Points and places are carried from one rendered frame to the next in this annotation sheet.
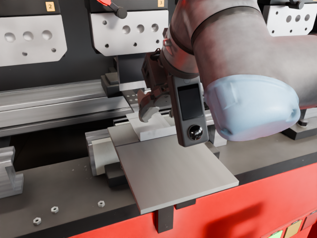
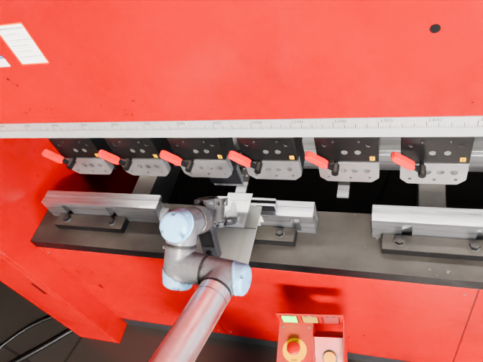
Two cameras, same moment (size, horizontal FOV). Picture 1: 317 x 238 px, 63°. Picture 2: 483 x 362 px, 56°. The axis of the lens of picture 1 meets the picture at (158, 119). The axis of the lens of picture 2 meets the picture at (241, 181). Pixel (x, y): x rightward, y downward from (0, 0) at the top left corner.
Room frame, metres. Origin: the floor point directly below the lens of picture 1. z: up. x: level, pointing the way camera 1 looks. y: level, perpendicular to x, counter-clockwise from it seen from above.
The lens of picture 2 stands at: (0.01, -0.70, 2.14)
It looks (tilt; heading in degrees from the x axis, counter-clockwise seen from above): 49 degrees down; 51
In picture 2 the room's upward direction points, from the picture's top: 21 degrees counter-clockwise
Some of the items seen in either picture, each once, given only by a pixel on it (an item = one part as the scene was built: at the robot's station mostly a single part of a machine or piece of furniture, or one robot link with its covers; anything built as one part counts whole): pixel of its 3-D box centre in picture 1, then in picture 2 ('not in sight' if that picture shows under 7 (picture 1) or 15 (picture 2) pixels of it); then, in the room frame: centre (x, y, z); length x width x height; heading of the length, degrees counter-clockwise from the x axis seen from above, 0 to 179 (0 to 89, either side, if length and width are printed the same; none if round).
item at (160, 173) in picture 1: (163, 152); (225, 240); (0.43, -0.01, 1.00); 0.26 x 0.18 x 0.01; 21
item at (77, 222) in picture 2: not in sight; (90, 223); (0.30, 0.58, 0.89); 0.30 x 0.05 x 0.03; 111
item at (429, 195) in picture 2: not in sight; (429, 152); (1.14, -0.38, 0.81); 0.64 x 0.08 x 0.14; 21
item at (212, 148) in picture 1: (164, 162); (251, 234); (0.53, -0.02, 0.89); 0.30 x 0.05 x 0.03; 111
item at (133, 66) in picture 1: (139, 68); (225, 176); (0.57, 0.04, 1.13); 0.10 x 0.02 x 0.10; 111
